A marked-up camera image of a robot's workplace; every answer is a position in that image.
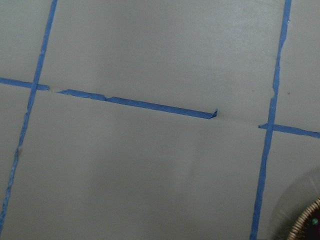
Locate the brown wicker basket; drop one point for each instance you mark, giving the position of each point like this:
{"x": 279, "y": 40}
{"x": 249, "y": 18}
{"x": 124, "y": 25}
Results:
{"x": 307, "y": 225}

